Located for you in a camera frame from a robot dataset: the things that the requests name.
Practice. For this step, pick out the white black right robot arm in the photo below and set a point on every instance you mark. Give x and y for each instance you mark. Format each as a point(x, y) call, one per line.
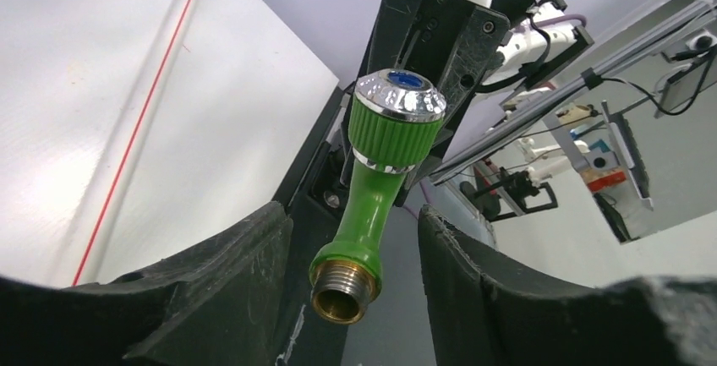
point(541, 42)

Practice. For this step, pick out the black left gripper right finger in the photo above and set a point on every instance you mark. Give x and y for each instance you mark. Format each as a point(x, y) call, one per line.
point(486, 308)

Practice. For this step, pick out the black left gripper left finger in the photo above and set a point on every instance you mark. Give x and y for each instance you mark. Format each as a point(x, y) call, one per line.
point(215, 303)

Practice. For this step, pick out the green water faucet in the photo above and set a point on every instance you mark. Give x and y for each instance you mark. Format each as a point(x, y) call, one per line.
point(395, 117)

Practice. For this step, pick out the white PVC pipe frame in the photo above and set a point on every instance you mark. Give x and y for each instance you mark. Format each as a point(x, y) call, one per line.
point(82, 249)

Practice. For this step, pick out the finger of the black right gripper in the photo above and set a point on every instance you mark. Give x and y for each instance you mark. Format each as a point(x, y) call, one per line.
point(401, 37)
point(456, 44)

